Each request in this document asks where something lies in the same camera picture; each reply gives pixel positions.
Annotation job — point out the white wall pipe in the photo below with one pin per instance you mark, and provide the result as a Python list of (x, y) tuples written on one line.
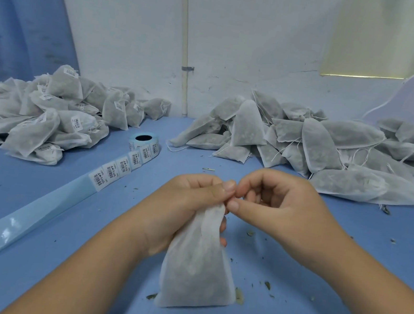
[(186, 23)]

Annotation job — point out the pile of unlabelled herb bags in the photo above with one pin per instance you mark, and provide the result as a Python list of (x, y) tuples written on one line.
[(328, 148)]

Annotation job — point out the person's right hand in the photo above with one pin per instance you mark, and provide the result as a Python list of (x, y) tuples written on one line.
[(289, 213)]

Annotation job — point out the person's left hand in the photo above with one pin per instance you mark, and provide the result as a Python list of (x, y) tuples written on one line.
[(173, 213)]

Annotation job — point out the grey pipe clamp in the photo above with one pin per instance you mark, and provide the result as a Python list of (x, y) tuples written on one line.
[(187, 68)]

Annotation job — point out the pile of labelled herb bags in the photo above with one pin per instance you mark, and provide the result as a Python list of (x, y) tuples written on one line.
[(47, 115)]

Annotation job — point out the white curved board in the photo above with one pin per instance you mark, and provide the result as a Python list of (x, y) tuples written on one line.
[(405, 98)]

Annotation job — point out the white herb sachet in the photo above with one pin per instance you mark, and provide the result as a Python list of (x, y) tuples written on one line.
[(195, 269)]

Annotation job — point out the dried herb crumb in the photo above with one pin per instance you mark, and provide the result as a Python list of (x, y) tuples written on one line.
[(238, 295)]

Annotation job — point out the person's left forearm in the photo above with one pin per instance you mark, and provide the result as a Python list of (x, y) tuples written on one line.
[(77, 280)]

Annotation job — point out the blue label roll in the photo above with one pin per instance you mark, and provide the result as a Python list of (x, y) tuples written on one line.
[(104, 175)]

